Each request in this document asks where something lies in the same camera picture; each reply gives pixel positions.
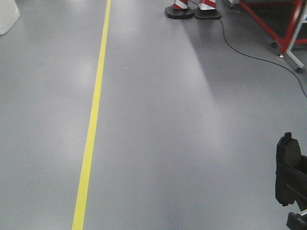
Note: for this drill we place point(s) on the red framed conveyor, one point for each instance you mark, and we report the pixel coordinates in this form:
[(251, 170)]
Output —
[(285, 21)]

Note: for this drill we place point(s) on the right striped traffic cone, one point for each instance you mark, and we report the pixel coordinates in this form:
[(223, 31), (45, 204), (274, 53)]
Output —
[(206, 10)]

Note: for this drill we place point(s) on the brake pad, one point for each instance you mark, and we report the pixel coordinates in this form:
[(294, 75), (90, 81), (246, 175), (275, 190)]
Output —
[(288, 156)]

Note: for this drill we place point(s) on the striped traffic cone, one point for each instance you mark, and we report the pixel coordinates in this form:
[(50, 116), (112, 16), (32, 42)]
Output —
[(179, 10), (206, 10)]

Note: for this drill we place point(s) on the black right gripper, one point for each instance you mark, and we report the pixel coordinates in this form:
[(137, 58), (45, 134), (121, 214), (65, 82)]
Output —
[(290, 187)]

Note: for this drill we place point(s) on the left striped traffic cone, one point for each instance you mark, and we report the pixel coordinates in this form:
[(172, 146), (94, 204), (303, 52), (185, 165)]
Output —
[(179, 10)]

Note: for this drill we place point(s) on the white rounded counter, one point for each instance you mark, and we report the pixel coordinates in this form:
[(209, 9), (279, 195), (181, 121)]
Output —
[(9, 14)]

